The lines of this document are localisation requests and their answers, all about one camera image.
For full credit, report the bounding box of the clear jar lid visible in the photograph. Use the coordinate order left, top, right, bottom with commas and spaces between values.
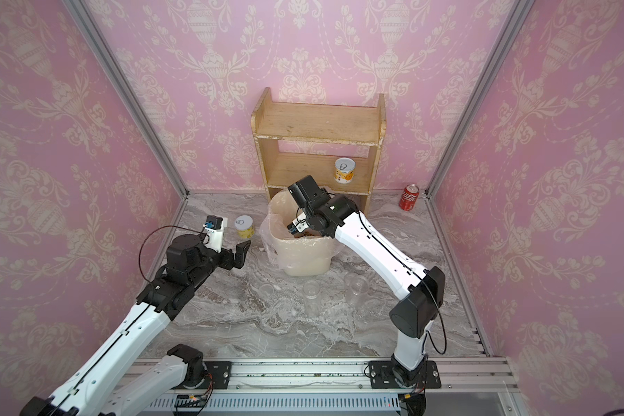
303, 280, 321, 300
258, 284, 275, 299

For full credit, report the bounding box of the beige trash bin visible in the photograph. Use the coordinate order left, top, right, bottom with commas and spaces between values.
265, 188, 339, 277

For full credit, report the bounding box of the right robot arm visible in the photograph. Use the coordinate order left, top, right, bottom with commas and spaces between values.
288, 175, 445, 388

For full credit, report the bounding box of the yellow can on shelf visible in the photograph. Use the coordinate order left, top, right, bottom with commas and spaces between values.
334, 158, 356, 184

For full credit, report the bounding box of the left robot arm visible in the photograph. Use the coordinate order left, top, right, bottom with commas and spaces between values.
20, 233, 251, 415

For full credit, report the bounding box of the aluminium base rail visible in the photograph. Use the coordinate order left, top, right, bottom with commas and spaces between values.
72, 356, 531, 416

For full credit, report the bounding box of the red cola can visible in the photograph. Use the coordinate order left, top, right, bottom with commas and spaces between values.
399, 184, 421, 211

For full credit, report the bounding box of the yellow can on floor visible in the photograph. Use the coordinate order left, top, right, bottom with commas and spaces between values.
234, 215, 255, 239

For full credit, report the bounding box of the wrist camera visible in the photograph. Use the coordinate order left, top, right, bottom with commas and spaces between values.
287, 211, 309, 235
203, 215, 228, 253

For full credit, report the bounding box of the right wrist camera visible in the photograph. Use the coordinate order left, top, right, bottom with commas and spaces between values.
287, 211, 309, 235

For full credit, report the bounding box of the wooden two-tier shelf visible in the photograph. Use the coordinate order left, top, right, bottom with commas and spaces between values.
250, 87, 388, 230

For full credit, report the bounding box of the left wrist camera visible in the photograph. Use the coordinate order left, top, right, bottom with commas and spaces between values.
203, 215, 228, 253

